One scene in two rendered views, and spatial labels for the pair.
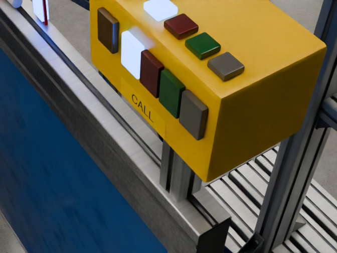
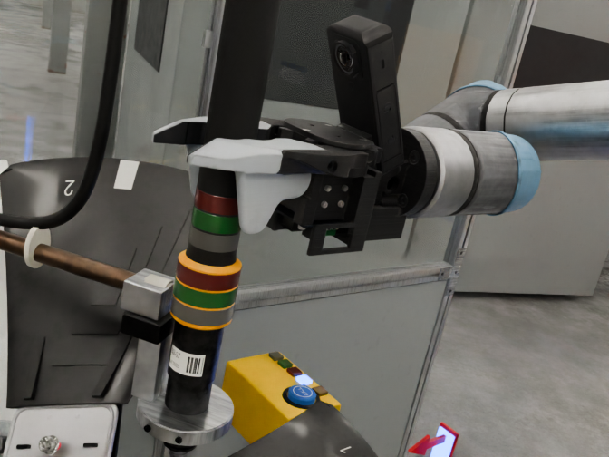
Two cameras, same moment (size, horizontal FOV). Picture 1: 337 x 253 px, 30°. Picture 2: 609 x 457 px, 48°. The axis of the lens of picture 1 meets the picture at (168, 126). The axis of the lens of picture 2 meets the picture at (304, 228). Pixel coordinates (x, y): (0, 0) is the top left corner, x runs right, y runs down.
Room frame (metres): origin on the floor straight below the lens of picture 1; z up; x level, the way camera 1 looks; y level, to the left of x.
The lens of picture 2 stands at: (1.27, -0.05, 1.60)
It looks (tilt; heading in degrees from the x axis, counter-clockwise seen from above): 18 degrees down; 179
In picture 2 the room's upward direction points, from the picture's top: 12 degrees clockwise
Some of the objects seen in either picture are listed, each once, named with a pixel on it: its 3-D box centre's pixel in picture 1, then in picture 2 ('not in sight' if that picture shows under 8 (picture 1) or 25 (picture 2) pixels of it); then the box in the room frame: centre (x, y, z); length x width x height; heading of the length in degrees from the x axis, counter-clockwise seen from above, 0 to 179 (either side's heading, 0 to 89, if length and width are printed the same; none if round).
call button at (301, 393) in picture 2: not in sight; (302, 395); (0.41, 0.01, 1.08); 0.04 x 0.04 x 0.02
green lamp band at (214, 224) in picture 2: not in sight; (217, 217); (0.83, -0.10, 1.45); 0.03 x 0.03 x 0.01
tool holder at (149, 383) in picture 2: not in sight; (181, 354); (0.83, -0.11, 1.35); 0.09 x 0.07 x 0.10; 76
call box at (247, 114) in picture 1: (196, 60); (276, 411); (0.37, -0.02, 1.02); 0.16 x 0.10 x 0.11; 41
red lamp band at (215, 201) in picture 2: not in sight; (220, 198); (0.83, -0.10, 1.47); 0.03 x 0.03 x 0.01
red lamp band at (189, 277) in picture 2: not in sight; (208, 269); (0.83, -0.10, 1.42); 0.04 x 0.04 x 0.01
